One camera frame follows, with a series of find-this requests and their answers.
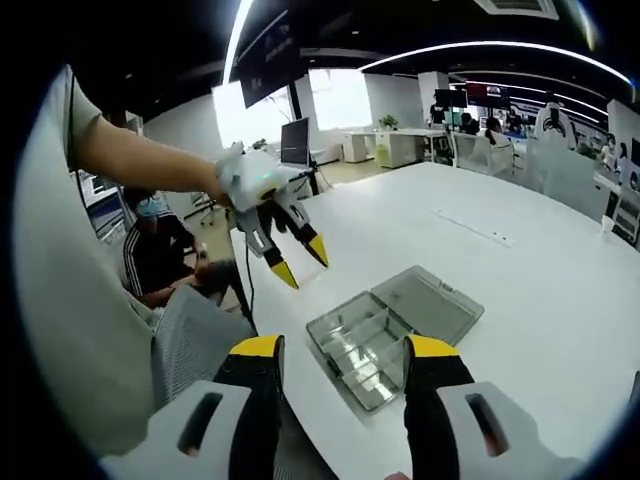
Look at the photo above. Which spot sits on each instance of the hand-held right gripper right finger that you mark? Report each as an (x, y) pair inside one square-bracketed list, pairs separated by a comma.
[(460, 430)]

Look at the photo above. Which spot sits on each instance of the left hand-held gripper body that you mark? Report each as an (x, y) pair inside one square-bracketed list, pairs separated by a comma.
[(255, 180)]

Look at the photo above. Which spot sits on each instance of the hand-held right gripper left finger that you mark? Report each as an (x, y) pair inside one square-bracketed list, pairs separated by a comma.
[(200, 430)]

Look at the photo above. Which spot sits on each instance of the grey transparent guide fixture box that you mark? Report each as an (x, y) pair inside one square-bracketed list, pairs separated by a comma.
[(425, 305)]

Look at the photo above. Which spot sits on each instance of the person's right hand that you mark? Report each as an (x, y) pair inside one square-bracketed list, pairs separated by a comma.
[(397, 476)]

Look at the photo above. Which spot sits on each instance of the black folding stand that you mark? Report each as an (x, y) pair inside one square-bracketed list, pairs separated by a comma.
[(307, 182)]

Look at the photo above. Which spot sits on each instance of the open laptop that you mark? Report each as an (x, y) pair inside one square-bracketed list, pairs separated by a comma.
[(295, 142)]

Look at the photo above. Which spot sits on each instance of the grey mesh office chair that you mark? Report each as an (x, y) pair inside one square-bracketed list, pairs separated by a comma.
[(195, 340)]

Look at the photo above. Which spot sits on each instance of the black display on stand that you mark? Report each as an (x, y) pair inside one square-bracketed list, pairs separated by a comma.
[(270, 55)]

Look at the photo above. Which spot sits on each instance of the white desk row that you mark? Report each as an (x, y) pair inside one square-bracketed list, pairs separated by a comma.
[(400, 147)]

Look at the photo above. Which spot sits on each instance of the potted plant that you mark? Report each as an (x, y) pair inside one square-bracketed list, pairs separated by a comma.
[(387, 122)]

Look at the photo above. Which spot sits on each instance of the person's grey shirt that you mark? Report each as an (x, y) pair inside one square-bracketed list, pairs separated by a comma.
[(75, 300)]

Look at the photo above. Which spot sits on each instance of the black monitor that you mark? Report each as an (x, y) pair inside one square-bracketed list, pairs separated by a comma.
[(450, 105)]

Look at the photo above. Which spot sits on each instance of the white paper cup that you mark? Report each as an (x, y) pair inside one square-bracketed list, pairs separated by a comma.
[(606, 226)]

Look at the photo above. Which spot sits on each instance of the pale grey office chair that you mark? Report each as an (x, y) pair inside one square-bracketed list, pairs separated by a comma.
[(565, 180)]

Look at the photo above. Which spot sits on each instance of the ceiling air vent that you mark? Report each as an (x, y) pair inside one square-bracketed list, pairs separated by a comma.
[(515, 7)]

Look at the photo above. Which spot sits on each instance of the purple wall screen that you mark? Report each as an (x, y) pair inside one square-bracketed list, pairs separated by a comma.
[(489, 96)]

